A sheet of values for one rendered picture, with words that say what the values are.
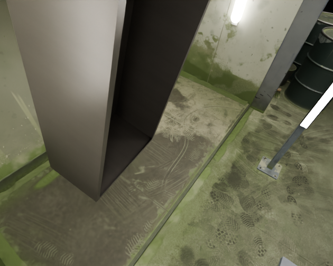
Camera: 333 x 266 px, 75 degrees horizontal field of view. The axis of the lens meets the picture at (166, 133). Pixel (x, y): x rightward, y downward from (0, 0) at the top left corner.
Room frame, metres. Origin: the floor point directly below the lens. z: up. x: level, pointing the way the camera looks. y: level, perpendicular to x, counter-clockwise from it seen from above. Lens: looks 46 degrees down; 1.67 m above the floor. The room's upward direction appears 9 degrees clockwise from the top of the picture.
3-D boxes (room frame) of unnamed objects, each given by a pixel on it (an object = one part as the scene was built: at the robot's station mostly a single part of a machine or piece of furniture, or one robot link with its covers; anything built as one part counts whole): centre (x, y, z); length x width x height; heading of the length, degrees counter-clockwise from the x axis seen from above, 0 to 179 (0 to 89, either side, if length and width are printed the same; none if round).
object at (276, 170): (1.36, -1.06, 0.01); 0.20 x 0.20 x 0.01; 61
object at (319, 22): (3.33, -1.92, 0.44); 0.59 x 0.58 x 0.89; 52
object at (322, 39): (2.68, -1.85, 0.44); 0.59 x 0.58 x 0.89; 166
